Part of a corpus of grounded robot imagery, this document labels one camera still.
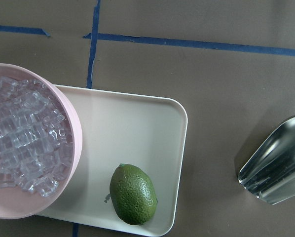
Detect clear ice cubes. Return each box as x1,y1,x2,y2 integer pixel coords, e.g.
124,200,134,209
0,76,73,198

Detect steel ice scoop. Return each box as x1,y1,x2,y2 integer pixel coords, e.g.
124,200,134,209
238,117,295,205

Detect pink bowl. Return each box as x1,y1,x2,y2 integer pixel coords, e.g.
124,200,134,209
0,63,83,219

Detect cream plastic tray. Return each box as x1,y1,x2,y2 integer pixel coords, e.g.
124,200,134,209
40,85,187,237

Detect green lime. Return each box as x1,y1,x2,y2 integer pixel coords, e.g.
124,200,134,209
110,163,157,225

